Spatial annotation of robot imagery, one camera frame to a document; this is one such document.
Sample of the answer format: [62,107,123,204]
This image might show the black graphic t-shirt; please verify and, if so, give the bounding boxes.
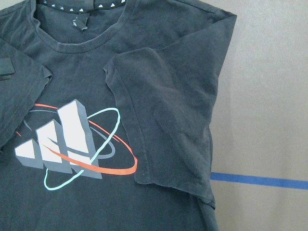
[0,0,237,231]

